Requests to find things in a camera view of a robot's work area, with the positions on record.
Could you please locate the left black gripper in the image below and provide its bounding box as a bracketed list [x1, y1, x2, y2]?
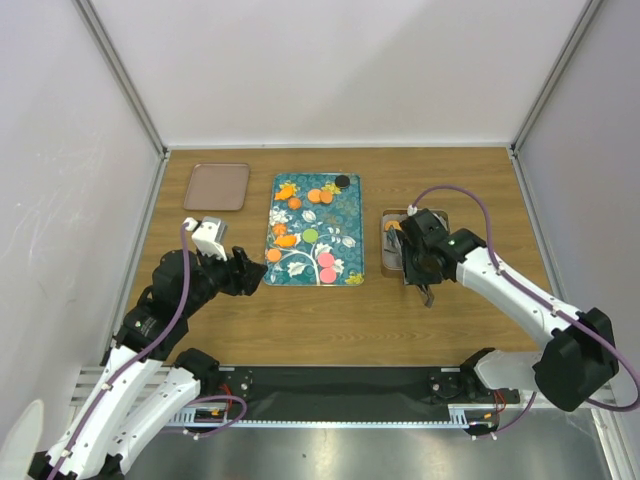
[181, 244, 268, 316]

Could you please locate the orange shell cookie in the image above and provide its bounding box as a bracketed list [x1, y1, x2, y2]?
[266, 248, 282, 263]

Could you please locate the orange sandwich cookie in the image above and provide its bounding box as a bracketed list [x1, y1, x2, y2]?
[384, 220, 401, 231]

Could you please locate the green sandwich cookie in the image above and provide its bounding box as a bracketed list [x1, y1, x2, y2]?
[302, 228, 319, 243]

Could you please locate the orange round cookie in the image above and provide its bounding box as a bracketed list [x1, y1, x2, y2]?
[308, 189, 323, 204]
[320, 190, 333, 204]

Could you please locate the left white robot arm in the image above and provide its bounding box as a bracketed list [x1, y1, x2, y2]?
[27, 247, 267, 479]

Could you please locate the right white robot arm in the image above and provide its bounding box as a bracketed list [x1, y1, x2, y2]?
[397, 209, 619, 412]

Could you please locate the orange fish cookie lower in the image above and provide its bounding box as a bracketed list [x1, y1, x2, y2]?
[274, 235, 298, 248]

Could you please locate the orange fish cookie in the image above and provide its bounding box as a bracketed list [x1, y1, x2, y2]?
[274, 184, 297, 201]
[274, 235, 298, 248]

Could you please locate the orange flower cookie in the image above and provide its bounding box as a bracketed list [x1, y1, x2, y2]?
[272, 223, 287, 236]

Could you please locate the brown cookie tin box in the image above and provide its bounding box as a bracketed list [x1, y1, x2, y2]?
[381, 209, 450, 279]

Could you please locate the teal floral serving tray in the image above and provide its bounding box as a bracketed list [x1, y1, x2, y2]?
[264, 172, 365, 287]

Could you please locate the orange swirl cookie top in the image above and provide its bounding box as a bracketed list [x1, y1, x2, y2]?
[288, 197, 302, 210]

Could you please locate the pink sandwich cookie upper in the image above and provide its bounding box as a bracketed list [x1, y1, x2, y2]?
[317, 252, 335, 269]

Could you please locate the pink sandwich cookie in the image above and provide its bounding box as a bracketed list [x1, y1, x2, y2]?
[317, 252, 335, 269]
[319, 267, 337, 284]

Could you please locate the orange fish cookie top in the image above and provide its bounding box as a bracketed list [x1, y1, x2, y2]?
[274, 184, 297, 201]

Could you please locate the pink sandwich cookie lower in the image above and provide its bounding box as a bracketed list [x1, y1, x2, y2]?
[319, 267, 337, 284]

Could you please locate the black sandwich cookie top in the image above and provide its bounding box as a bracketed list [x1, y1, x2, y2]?
[334, 175, 351, 190]

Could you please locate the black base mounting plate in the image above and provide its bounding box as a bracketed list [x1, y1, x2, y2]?
[220, 366, 520, 424]

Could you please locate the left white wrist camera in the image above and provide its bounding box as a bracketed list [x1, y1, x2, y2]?
[183, 216, 228, 261]

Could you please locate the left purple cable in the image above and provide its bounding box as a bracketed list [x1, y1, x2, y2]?
[47, 219, 249, 480]

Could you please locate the purple cable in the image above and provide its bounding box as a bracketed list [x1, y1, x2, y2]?
[47, 219, 249, 480]
[407, 184, 640, 439]

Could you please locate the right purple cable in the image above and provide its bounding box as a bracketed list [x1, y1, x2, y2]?
[407, 184, 640, 439]

